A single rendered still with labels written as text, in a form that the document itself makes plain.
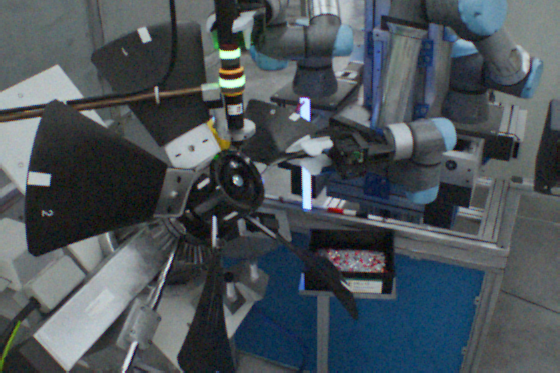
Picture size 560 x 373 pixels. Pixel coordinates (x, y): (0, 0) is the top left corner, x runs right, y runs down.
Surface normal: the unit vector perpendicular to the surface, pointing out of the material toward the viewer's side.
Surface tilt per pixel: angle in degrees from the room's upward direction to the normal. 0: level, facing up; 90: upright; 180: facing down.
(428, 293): 90
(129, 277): 50
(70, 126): 70
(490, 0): 85
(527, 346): 0
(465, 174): 90
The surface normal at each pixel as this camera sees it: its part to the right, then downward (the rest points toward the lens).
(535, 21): -0.40, 0.48
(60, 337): 0.67, -0.44
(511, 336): -0.04, -0.87
